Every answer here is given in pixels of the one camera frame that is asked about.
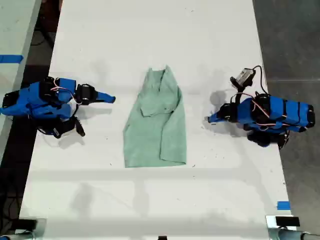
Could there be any pale green T-shirt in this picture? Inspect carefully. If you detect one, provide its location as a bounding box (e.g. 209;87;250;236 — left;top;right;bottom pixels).
122;64;188;169

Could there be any long blue tape strip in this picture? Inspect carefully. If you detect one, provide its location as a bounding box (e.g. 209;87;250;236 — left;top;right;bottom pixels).
0;54;25;64

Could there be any pale grey side table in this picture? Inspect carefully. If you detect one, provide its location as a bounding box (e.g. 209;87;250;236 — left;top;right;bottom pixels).
0;0;43;161

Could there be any short blue tape strip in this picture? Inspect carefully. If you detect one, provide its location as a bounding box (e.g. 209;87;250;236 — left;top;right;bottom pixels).
276;200;291;211

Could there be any silver metal clamp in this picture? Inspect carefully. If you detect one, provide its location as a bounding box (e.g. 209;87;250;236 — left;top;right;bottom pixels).
265;214;320;240
0;218;48;240

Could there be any wide black box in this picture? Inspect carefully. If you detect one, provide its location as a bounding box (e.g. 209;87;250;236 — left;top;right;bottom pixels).
274;216;301;227

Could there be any small black box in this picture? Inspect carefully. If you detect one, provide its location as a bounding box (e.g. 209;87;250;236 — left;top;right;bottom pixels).
17;218;38;230

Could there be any black camera stalk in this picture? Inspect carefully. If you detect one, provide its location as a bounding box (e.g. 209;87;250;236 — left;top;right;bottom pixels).
233;84;251;102

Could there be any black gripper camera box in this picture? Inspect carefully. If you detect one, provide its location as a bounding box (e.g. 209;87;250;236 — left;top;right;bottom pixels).
229;67;257;89
51;116;86;140

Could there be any black camera cable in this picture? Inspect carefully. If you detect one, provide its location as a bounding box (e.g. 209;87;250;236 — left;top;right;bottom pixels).
252;65;270;97

